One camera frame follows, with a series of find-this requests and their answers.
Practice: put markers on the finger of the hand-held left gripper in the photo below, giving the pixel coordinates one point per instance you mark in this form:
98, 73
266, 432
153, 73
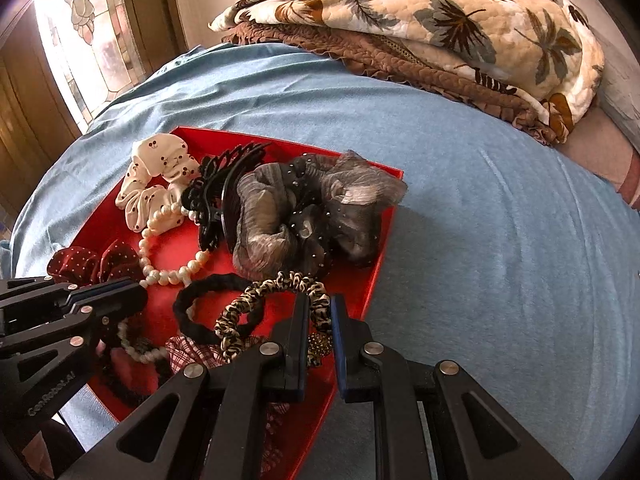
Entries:
110, 294
60, 330

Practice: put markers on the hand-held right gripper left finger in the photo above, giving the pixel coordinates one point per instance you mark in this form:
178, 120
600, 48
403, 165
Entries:
300, 330

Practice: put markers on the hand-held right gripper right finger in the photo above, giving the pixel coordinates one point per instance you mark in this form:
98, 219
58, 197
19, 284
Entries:
339, 330

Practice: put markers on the red box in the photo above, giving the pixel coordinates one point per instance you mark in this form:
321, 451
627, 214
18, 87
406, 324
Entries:
170, 255

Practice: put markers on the leopard print scrunchie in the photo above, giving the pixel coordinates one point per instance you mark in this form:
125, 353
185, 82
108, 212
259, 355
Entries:
227, 330

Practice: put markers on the dark red dotted scrunchie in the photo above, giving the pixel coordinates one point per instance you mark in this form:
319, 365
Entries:
115, 257

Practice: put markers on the red plaid scrunchie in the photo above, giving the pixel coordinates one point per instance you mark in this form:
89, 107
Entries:
195, 350

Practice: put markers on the black claw hair clip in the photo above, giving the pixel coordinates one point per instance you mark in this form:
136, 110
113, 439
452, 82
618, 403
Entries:
210, 225

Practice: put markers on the grey organza scrunchie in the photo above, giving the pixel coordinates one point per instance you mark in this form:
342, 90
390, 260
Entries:
280, 210

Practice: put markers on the white cherry print scrunchie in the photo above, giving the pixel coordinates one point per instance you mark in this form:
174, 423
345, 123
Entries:
150, 160

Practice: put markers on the blue bedsheet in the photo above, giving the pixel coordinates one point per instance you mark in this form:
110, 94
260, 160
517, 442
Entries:
475, 235

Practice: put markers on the wooden door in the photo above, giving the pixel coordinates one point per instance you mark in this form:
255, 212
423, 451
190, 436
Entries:
30, 125

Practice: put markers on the stained glass window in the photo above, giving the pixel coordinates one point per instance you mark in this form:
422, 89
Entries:
100, 45

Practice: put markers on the brown quilted blanket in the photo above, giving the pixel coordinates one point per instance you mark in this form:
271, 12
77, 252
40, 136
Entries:
350, 55

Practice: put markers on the pink striped bedsheet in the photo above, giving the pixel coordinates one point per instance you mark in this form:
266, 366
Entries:
595, 155

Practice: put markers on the floral leaf blanket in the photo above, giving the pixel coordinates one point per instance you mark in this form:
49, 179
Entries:
425, 20

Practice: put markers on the pale grey pillow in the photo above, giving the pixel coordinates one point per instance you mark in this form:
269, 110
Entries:
625, 90

